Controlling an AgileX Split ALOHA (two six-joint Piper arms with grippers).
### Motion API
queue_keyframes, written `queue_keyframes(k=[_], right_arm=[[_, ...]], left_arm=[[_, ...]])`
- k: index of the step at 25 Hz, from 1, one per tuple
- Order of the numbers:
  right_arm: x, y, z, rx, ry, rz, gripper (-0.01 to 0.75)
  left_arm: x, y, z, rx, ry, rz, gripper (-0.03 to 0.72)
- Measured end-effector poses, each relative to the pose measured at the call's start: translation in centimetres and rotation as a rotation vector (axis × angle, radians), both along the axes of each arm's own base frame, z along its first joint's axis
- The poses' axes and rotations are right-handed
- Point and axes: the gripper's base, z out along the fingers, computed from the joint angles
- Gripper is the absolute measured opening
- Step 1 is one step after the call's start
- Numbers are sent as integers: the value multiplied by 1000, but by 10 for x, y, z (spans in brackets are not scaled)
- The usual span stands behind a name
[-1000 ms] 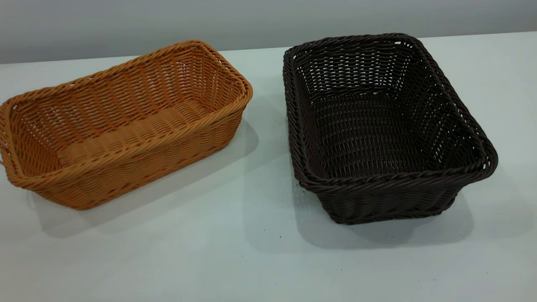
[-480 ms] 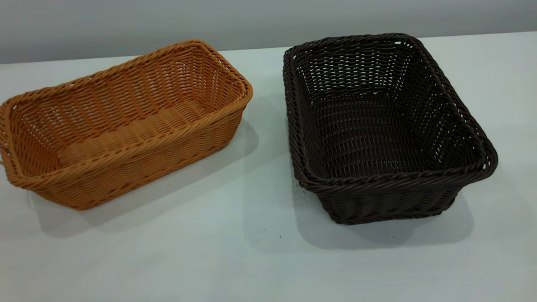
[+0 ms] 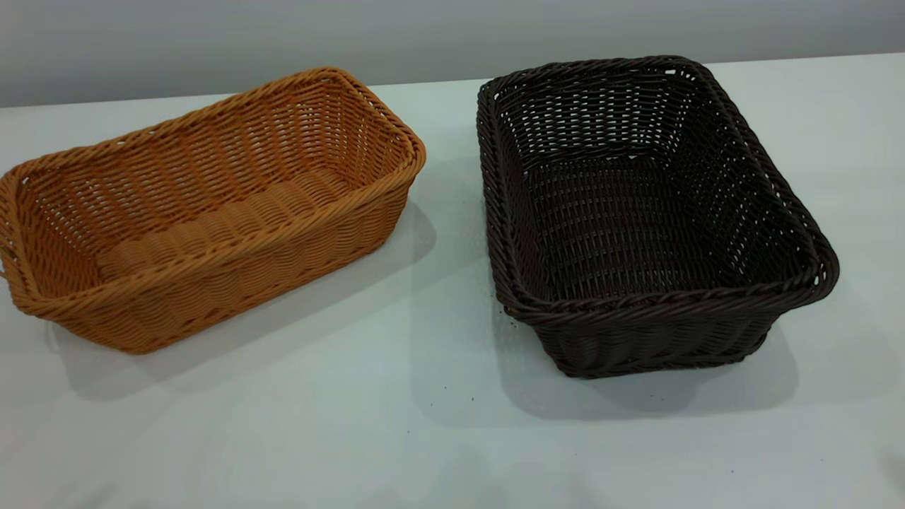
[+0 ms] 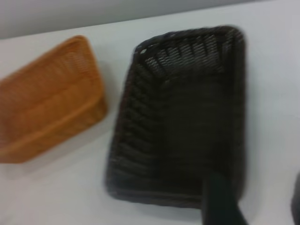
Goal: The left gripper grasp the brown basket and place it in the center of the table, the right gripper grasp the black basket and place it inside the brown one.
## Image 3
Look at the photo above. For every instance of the light brown wicker basket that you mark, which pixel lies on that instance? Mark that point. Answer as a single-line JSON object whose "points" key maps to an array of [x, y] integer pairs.
{"points": [[212, 283]]}

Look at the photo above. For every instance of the dark brown wicker basket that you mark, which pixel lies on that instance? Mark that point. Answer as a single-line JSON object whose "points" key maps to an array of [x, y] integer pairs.
{"points": [[636, 332]]}

